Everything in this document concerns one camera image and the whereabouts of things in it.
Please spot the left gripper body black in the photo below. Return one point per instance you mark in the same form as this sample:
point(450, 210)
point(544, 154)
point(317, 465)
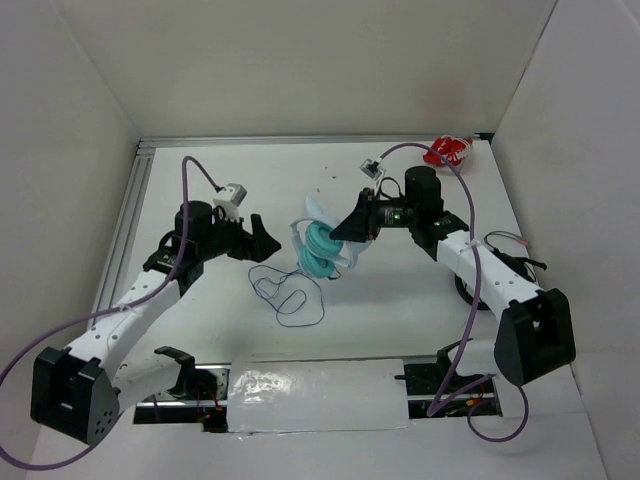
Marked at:
point(228, 237)

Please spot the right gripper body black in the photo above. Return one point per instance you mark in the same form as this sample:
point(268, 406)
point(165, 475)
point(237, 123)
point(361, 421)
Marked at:
point(392, 213)

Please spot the teal white cat-ear headphones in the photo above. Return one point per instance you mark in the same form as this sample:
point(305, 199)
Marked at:
point(318, 255)

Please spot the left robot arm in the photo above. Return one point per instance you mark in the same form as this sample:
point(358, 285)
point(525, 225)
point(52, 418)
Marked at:
point(81, 389)

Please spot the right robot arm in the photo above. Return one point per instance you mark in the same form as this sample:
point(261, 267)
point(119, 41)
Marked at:
point(534, 334)

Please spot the red crumpled wrapper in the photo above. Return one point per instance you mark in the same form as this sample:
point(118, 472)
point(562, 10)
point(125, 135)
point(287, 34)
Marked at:
point(456, 149)

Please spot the white taped front panel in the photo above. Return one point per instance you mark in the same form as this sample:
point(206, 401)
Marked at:
point(324, 396)

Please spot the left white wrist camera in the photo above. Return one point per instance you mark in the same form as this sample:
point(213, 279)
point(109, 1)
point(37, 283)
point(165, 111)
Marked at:
point(227, 201)

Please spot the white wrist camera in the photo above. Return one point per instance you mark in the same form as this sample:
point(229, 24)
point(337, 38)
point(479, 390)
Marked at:
point(373, 169)
point(227, 201)

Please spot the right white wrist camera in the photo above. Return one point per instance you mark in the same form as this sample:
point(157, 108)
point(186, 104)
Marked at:
point(373, 169)

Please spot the aluminium frame rail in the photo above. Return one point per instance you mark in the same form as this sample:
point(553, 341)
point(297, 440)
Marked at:
point(116, 264)

